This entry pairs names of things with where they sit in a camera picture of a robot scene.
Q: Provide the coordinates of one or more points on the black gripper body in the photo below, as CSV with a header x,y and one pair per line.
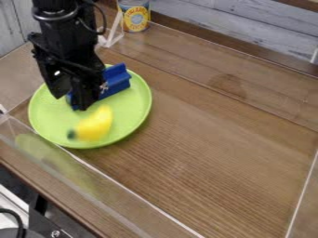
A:
x,y
64,45

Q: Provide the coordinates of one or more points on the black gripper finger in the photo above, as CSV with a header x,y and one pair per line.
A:
x,y
57,80
84,88

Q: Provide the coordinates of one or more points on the yellow toy banana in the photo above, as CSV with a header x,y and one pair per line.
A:
x,y
92,127

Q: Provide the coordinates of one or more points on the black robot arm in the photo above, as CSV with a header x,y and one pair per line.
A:
x,y
70,6

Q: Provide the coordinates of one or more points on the green round plate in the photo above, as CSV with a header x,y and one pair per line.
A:
x,y
52,117

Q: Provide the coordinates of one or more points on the blue plastic block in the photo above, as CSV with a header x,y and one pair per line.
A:
x,y
116,81

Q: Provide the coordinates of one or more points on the yellow labelled tin can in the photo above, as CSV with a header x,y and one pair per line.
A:
x,y
135,12

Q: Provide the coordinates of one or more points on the clear acrylic corner bracket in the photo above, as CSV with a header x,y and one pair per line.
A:
x,y
113,33

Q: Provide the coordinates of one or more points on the clear acrylic barrier wall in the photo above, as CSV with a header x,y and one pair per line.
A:
x,y
107,208

